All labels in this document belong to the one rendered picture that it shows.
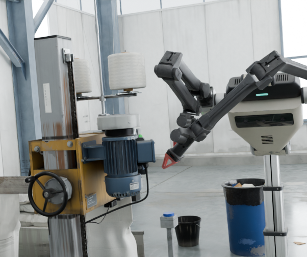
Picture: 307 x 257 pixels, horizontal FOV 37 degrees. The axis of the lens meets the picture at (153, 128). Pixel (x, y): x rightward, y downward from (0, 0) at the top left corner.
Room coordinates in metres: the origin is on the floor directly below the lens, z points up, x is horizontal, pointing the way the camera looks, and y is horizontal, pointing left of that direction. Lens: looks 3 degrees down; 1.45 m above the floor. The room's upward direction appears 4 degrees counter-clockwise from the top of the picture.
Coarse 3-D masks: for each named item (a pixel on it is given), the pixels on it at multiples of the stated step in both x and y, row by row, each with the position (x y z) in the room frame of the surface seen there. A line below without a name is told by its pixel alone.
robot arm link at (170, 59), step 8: (168, 56) 2.07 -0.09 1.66; (176, 56) 2.06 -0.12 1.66; (160, 64) 2.05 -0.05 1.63; (168, 64) 2.05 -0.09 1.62; (176, 64) 2.05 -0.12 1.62; (184, 64) 2.15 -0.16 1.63; (160, 72) 2.04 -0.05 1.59; (168, 72) 2.02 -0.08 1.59; (184, 72) 2.17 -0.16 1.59; (192, 72) 2.25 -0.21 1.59; (184, 80) 2.24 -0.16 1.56; (192, 80) 2.26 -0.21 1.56; (192, 88) 2.32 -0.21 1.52; (200, 88) 2.32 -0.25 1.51; (208, 88) 2.38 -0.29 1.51
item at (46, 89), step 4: (44, 84) 1.91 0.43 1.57; (48, 84) 1.90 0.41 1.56; (44, 88) 1.91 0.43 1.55; (48, 88) 1.90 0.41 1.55; (44, 92) 1.91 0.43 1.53; (48, 92) 1.90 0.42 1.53; (44, 96) 1.91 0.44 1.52; (48, 96) 1.90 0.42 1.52; (44, 100) 1.91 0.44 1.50; (48, 100) 1.90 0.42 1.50; (48, 104) 1.90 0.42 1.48; (48, 108) 1.90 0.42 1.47; (48, 112) 1.90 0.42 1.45
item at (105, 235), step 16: (96, 208) 2.34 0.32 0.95; (112, 208) 2.31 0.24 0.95; (128, 208) 2.28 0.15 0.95; (96, 224) 2.33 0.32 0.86; (112, 224) 2.30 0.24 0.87; (128, 224) 2.28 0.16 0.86; (96, 240) 2.27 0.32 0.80; (112, 240) 2.24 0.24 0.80; (128, 240) 2.27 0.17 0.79; (96, 256) 2.26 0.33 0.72; (112, 256) 2.23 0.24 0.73; (128, 256) 2.23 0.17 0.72
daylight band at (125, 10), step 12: (60, 0) 9.52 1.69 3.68; (72, 0) 9.98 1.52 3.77; (84, 0) 10.47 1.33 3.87; (132, 0) 10.92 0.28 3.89; (144, 0) 10.81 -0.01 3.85; (156, 0) 10.71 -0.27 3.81; (168, 0) 10.61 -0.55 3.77; (180, 0) 10.51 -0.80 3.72; (192, 0) 10.41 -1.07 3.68; (216, 0) 10.21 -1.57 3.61; (132, 12) 10.93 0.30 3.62
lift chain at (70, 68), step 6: (72, 66) 1.93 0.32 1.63; (72, 72) 1.93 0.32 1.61; (72, 78) 1.93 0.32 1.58; (72, 84) 1.93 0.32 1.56; (72, 90) 1.93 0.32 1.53; (72, 96) 1.92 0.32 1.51; (72, 102) 1.92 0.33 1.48; (72, 108) 1.92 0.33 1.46; (72, 114) 1.92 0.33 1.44; (72, 120) 1.92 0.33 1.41; (72, 126) 1.92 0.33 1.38; (84, 216) 1.93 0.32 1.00; (84, 228) 1.93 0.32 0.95; (84, 234) 1.93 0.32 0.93; (84, 240) 1.92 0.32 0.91; (84, 246) 1.92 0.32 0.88; (84, 252) 1.92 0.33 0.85
